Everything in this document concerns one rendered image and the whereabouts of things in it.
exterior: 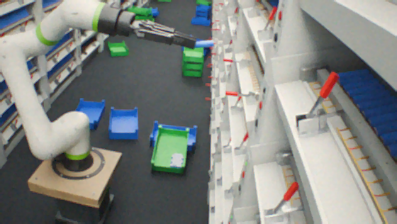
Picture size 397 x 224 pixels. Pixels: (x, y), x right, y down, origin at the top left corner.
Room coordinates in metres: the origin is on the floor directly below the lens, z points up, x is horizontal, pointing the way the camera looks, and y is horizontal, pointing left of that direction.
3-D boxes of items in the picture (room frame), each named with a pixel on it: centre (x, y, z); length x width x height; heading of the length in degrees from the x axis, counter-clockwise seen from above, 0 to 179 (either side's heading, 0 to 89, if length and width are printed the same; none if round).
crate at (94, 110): (1.92, 0.82, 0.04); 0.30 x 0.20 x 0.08; 7
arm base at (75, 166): (1.06, 0.58, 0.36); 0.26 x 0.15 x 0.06; 78
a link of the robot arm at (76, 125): (1.04, 0.53, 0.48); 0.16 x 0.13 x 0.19; 153
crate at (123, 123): (1.86, 0.52, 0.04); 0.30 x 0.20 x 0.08; 14
